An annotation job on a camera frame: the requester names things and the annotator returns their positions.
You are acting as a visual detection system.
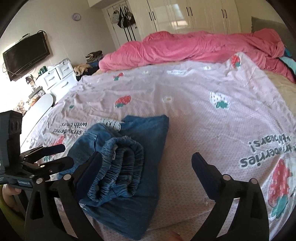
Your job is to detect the blue denim pants lace hem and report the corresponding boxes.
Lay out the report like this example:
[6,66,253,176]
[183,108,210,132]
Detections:
[68,115,169,240]

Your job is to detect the person left hand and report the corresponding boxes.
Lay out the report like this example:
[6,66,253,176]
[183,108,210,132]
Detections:
[3,184,22,212]

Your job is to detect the person right hand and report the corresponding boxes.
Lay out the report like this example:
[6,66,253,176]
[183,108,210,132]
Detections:
[168,232,183,241]

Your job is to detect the olive green jacket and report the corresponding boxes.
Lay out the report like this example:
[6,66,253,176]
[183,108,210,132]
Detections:
[1,186,25,240]

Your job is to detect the white round chair back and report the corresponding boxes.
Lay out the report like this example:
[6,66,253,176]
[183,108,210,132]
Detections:
[20,94,54,146]

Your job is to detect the white drawer cabinet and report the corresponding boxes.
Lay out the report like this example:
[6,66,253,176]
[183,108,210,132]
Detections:
[36,58,78,102]

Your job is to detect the pink strawberry print quilt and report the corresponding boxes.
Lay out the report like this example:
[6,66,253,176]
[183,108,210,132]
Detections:
[21,53,295,240]

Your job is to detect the clothes pile on chair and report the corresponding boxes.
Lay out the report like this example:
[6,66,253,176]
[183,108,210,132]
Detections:
[74,50,103,76]

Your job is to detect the beige bed sheet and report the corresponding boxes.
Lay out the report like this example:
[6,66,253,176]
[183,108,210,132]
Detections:
[264,71,296,115]

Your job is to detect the hanging bags on rack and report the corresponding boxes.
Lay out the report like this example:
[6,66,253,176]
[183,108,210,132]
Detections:
[111,6,136,42]

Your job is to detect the floral teal red pillow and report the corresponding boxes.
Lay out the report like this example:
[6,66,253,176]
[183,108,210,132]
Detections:
[280,47,296,74]

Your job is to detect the hot pink comforter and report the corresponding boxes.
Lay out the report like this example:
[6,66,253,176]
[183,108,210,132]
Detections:
[99,29,295,83]

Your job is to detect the grey upholstered headboard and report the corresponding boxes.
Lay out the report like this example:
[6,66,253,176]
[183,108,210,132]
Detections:
[250,16,296,56]

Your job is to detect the black wall television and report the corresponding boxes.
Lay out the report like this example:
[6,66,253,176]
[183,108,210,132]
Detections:
[3,31,50,81]

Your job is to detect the purple wall clock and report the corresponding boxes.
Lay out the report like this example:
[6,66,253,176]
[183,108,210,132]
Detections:
[72,13,81,21]

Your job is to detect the white wardrobe with handles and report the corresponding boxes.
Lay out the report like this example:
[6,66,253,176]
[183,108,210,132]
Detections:
[103,0,241,48]

